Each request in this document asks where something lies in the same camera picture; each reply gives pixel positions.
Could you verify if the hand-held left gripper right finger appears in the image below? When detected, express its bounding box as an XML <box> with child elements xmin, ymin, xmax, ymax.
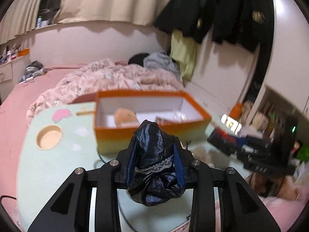
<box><xmin>172</xmin><ymin>135</ymin><xmax>282</xmax><ymax>232</ymax></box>

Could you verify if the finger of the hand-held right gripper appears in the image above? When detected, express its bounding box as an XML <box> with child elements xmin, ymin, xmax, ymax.
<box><xmin>207</xmin><ymin>128</ymin><xmax>244</xmax><ymax>156</ymax></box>

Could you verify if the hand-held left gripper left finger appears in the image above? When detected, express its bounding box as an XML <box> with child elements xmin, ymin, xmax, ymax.
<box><xmin>27</xmin><ymin>135</ymin><xmax>138</xmax><ymax>232</ymax></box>

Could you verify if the orange gradient cardboard box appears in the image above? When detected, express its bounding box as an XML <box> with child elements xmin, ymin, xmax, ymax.
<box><xmin>94</xmin><ymin>90</ymin><xmax>212</xmax><ymax>154</ymax></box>

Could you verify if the black satin lace-trimmed cloth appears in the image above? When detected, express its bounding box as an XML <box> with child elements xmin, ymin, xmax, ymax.
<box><xmin>126</xmin><ymin>119</ymin><xmax>186</xmax><ymax>207</ymax></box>

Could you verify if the beige cloth bundle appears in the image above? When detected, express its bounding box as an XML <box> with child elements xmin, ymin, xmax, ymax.
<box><xmin>241</xmin><ymin>101</ymin><xmax>268</xmax><ymax>130</ymax></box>

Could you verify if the beige fluffy scrunchie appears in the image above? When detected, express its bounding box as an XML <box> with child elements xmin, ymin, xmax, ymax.
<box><xmin>114</xmin><ymin>108</ymin><xmax>138</xmax><ymax>127</ymax></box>

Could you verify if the pink fluffy blanket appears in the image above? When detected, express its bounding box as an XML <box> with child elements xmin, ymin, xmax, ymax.
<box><xmin>26</xmin><ymin>58</ymin><xmax>186</xmax><ymax>126</ymax></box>

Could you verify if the yellow-green hanging garment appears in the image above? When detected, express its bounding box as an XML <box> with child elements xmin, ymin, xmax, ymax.
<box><xmin>170</xmin><ymin>30</ymin><xmax>198</xmax><ymax>80</ymax></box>

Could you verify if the grey hoodie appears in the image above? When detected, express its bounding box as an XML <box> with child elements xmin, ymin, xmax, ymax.
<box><xmin>143</xmin><ymin>52</ymin><xmax>180</xmax><ymax>74</ymax></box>

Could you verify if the black cloth heap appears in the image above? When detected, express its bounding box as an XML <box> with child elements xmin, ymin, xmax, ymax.
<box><xmin>128</xmin><ymin>53</ymin><xmax>151</xmax><ymax>66</ymax></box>

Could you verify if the pink bed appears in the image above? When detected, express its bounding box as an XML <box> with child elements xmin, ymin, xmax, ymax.
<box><xmin>0</xmin><ymin>61</ymin><xmax>309</xmax><ymax>232</ymax></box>

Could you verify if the black hanging jacket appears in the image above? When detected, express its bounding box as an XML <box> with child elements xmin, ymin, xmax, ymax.
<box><xmin>210</xmin><ymin>0</ymin><xmax>276</xmax><ymax>54</ymax></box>
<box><xmin>154</xmin><ymin>0</ymin><xmax>210</xmax><ymax>44</ymax></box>

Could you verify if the pile of mixed clothes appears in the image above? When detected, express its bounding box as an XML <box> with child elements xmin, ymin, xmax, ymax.
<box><xmin>19</xmin><ymin>60</ymin><xmax>47</xmax><ymax>84</ymax></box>

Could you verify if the white nightstand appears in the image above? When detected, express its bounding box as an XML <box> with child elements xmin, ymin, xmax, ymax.
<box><xmin>0</xmin><ymin>61</ymin><xmax>14</xmax><ymax>83</ymax></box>

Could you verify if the cluster of cosmetic bottles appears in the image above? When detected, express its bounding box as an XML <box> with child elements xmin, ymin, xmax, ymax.
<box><xmin>0</xmin><ymin>44</ymin><xmax>18</xmax><ymax>62</ymax></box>

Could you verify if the beige curtain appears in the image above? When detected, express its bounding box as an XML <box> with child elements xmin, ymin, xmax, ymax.
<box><xmin>0</xmin><ymin>0</ymin><xmax>179</xmax><ymax>44</ymax></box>

